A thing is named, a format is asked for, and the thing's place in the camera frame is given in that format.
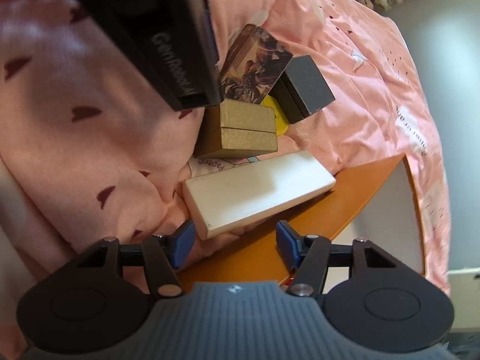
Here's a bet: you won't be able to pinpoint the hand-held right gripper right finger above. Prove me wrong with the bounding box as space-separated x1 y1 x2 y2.
276 221 396 297

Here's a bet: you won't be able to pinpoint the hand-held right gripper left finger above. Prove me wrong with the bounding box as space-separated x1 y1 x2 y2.
77 219 196 298

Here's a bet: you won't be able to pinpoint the white rectangular box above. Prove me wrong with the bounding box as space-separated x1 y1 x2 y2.
182 149 337 241

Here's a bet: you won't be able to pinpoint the orange cardboard box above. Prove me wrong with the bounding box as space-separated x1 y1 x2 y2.
176 154 428 293

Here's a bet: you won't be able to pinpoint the printed picture card box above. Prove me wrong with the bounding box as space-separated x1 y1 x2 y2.
218 23 293 106

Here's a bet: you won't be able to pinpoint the gold box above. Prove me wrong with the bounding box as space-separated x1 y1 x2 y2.
193 99 279 159

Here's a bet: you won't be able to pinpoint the yellow tape measure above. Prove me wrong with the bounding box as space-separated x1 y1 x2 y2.
260 95 290 136

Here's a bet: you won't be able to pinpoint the dark grey box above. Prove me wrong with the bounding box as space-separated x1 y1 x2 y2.
268 55 335 124

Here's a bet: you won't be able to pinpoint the pink printed blanket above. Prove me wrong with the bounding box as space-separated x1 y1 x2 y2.
0 0 452 360

